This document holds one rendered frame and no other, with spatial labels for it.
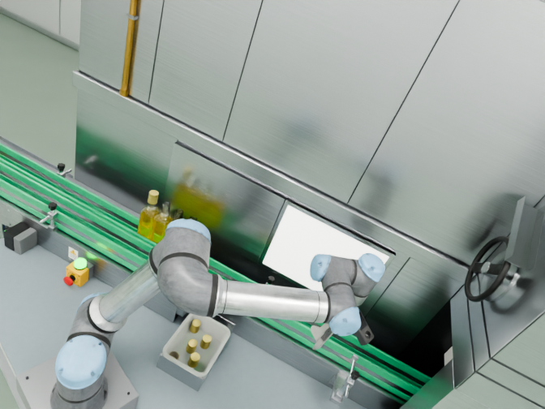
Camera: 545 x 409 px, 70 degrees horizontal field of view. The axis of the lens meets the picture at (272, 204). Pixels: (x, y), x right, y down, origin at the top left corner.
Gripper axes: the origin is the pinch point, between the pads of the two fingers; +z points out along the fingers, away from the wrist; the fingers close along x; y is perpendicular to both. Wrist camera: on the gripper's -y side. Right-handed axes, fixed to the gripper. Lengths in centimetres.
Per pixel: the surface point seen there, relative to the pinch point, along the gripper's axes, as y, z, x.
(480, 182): -2, -56, -37
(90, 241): 86, 19, 38
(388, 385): -21.3, 19.7, -23.8
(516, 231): -18, -53, -28
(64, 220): 97, 15, 43
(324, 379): -4.2, 32.0, -13.0
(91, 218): 95, 16, 34
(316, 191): 36.6, -28.6, -17.6
